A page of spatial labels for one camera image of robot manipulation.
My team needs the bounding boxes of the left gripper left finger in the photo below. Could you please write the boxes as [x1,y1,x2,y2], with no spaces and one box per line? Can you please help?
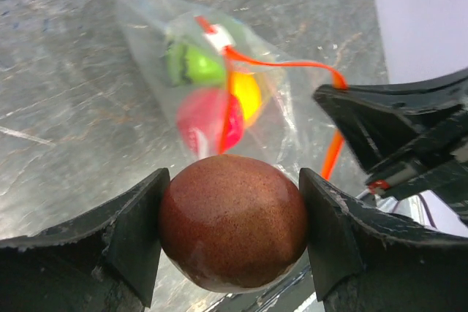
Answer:
[1,168,170,311]

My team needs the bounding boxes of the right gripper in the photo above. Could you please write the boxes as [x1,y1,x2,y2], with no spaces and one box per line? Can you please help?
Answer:
[313,69,467,224]

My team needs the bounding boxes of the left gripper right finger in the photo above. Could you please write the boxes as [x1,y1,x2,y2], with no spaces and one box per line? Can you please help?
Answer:
[299,168,467,312]

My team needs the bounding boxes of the brown egg toy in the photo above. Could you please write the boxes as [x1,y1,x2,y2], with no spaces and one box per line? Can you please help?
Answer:
[158,155,309,293]

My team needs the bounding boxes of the red apple toy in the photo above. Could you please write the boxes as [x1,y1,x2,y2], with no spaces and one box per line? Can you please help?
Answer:
[176,88,244,159]

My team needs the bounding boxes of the yellow lemon toy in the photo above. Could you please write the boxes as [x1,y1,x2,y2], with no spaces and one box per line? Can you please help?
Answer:
[233,72,262,126]

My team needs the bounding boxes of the clear zip top bag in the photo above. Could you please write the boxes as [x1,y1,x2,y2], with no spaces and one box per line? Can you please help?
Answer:
[116,0,347,177]

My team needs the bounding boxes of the green watermelon toy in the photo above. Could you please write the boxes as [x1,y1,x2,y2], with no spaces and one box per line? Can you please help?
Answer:
[164,41,225,86]

